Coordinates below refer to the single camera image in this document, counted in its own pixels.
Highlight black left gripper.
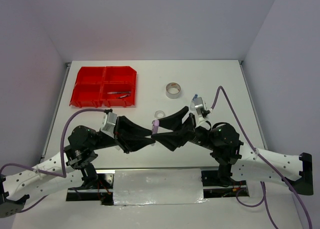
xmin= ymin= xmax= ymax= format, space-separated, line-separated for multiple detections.
xmin=90 ymin=114 xmax=156 ymax=154

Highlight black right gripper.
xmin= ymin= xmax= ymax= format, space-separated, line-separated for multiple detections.
xmin=150 ymin=105 xmax=217 ymax=151

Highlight purple highlighter cap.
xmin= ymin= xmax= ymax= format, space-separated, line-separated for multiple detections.
xmin=152 ymin=119 xmax=160 ymax=134

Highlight teal ink pen refill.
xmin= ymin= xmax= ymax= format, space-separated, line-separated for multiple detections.
xmin=107 ymin=91 xmax=131 ymax=95

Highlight pink highlighter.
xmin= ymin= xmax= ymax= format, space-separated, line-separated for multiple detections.
xmin=150 ymin=133 xmax=157 ymax=146

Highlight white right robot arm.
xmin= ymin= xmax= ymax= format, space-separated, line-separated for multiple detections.
xmin=151 ymin=107 xmax=314 ymax=196

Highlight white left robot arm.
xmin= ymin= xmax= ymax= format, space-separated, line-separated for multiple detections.
xmin=0 ymin=116 xmax=155 ymax=218

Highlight small clear tape roll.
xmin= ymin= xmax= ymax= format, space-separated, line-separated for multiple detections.
xmin=154 ymin=110 xmax=166 ymax=119

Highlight blue-capped spray bottle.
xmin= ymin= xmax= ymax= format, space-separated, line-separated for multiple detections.
xmin=189 ymin=94 xmax=201 ymax=112

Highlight large clear tape roll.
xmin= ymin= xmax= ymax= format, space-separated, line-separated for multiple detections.
xmin=165 ymin=82 xmax=181 ymax=99

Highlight red four-compartment bin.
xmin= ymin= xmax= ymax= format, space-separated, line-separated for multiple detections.
xmin=69 ymin=66 xmax=137 ymax=108

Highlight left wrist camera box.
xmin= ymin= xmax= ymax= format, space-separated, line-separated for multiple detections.
xmin=100 ymin=109 xmax=118 ymax=138

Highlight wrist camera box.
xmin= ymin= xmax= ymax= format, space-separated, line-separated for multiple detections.
xmin=100 ymin=109 xmax=118 ymax=138
xmin=194 ymin=97 xmax=211 ymax=127

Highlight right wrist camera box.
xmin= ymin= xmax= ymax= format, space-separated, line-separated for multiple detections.
xmin=194 ymin=97 xmax=211 ymax=127

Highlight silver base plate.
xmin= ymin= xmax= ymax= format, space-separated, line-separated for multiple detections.
xmin=66 ymin=168 xmax=249 ymax=206

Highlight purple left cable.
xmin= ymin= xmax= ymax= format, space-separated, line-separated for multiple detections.
xmin=0 ymin=108 xmax=108 ymax=214

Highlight purple cable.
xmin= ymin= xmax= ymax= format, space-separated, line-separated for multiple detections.
xmin=0 ymin=108 xmax=108 ymax=214
xmin=211 ymin=85 xmax=313 ymax=229

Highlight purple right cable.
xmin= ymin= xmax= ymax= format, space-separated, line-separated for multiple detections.
xmin=211 ymin=85 xmax=313 ymax=229

